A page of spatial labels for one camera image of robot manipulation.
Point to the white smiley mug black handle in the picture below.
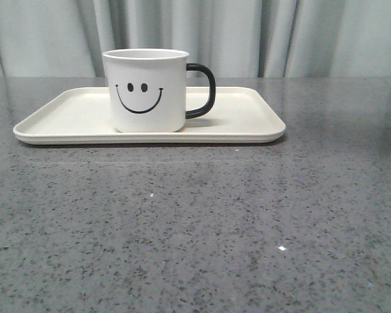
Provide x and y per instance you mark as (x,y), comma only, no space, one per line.
(147,89)

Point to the cream rectangular plastic tray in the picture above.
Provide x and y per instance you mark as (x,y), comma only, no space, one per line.
(82,116)

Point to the pale grey-green curtain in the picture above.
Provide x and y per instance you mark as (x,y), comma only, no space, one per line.
(235,39)

